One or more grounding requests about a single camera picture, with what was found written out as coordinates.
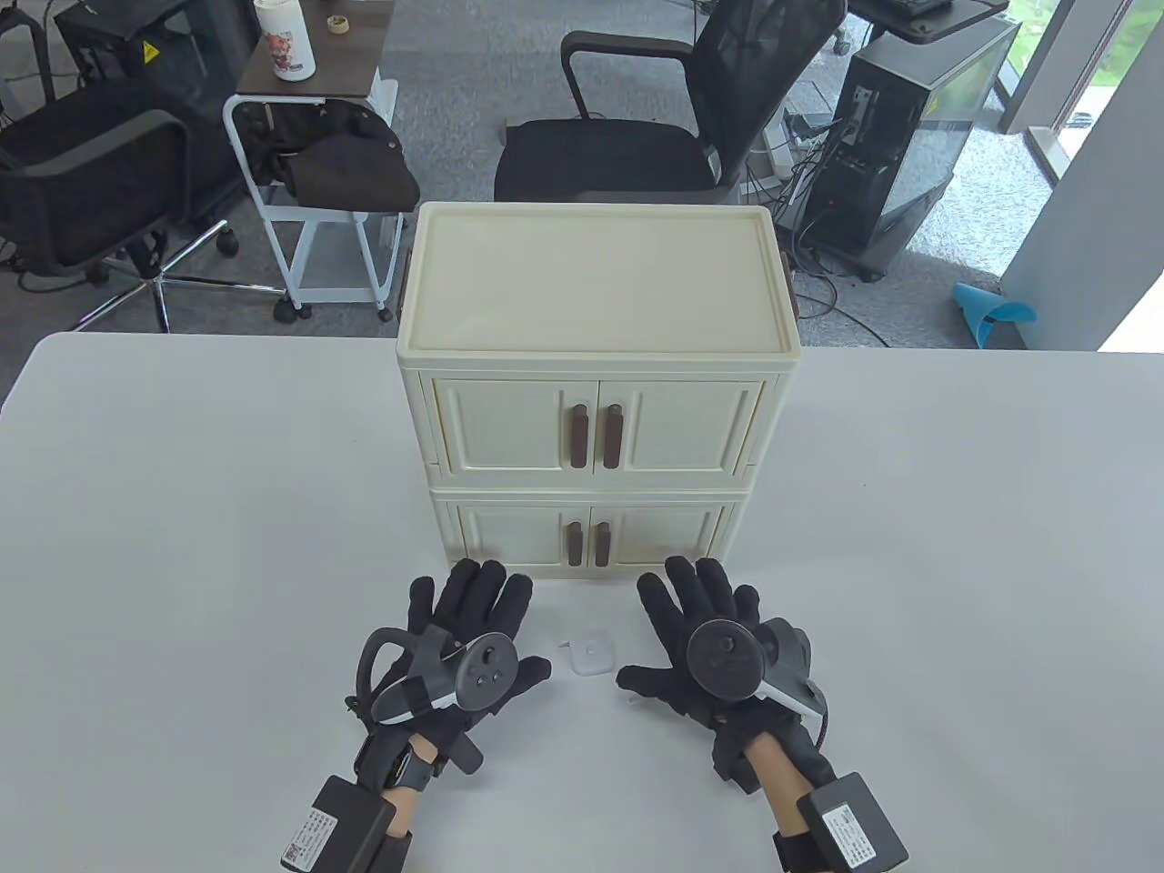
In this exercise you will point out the person's left hand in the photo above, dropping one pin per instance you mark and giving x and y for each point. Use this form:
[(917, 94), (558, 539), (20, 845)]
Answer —
[(464, 600)]

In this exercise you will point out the person's right hand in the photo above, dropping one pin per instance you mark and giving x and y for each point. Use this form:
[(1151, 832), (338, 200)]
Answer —
[(691, 600)]

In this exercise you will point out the white soft tape measure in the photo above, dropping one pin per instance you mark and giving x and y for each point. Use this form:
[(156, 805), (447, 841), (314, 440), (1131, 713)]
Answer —
[(591, 657)]

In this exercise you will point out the cream two-tier plastic cabinet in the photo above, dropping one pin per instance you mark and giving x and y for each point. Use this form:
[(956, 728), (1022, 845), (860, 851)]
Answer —
[(591, 273)]

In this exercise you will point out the person's left forearm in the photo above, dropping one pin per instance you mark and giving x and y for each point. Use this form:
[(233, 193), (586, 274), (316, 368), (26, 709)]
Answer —
[(397, 809)]

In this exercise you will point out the person's right forearm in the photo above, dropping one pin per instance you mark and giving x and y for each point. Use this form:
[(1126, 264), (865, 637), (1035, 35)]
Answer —
[(777, 777)]

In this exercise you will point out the grey black right controller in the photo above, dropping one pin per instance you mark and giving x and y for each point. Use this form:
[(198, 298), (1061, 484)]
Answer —
[(723, 659)]

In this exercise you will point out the white curved object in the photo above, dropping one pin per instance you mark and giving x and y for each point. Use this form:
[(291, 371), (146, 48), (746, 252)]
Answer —
[(486, 673)]

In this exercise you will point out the black wrist watch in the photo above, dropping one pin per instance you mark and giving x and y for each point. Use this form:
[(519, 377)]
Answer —
[(409, 771)]

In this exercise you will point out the black box with label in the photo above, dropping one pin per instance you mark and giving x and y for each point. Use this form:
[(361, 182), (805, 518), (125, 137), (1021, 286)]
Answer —
[(332, 827), (850, 823)]

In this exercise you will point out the blue plastic dustpan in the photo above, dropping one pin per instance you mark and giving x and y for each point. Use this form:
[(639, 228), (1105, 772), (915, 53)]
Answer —
[(987, 318)]

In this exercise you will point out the black cloth bundle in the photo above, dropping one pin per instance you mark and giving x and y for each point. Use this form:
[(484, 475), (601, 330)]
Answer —
[(346, 164)]

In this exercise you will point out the black mesh office chair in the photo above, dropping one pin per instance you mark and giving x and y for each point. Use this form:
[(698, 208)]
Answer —
[(600, 155)]

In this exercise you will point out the white power strip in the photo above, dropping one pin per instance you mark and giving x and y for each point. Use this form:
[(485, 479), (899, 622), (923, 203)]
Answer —
[(780, 150)]

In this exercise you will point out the black computer tower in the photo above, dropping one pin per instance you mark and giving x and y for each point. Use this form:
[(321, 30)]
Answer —
[(909, 118)]

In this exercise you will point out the white cart with dark top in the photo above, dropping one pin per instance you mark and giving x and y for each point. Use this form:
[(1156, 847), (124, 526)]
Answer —
[(309, 82)]

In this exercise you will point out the black chair with chrome base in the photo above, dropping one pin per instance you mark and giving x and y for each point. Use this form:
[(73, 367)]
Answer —
[(82, 182)]

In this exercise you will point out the white bottle with cartoon print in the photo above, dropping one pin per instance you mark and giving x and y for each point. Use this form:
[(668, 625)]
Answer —
[(286, 45)]

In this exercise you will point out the black case with yellow sticker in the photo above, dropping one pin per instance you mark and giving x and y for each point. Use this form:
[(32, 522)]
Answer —
[(182, 55)]

